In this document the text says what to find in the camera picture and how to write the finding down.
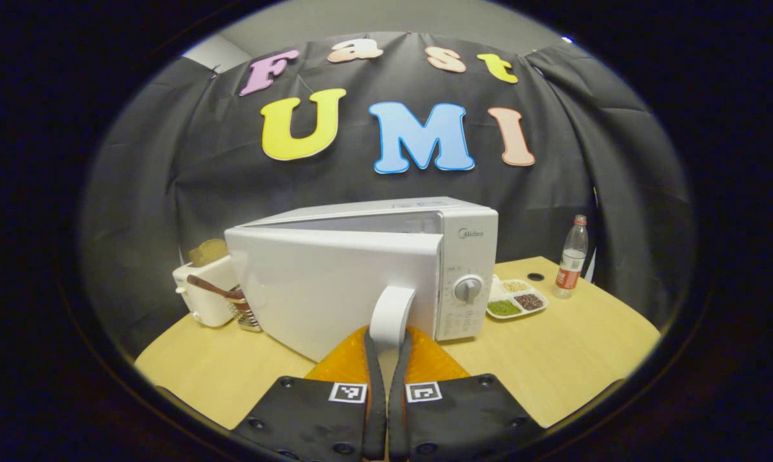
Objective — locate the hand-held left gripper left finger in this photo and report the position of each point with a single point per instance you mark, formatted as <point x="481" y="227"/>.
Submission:
<point x="377" y="423"/>

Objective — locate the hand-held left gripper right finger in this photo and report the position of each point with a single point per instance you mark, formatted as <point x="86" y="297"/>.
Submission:
<point x="396" y="423"/>

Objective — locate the white microwave oven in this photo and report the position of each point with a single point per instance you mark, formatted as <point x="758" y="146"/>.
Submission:
<point x="335" y="282"/>

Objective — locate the white divided bean dish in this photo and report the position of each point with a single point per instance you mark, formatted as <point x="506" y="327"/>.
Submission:
<point x="510" y="297"/>

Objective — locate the white toaster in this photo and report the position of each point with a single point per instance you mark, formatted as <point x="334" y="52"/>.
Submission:
<point x="200" y="301"/>

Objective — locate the clear bottle red label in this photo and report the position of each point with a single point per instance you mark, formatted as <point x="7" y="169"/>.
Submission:
<point x="569" y="269"/>

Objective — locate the brown bread slice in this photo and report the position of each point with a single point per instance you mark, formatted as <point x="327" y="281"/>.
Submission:
<point x="208" y="252"/>

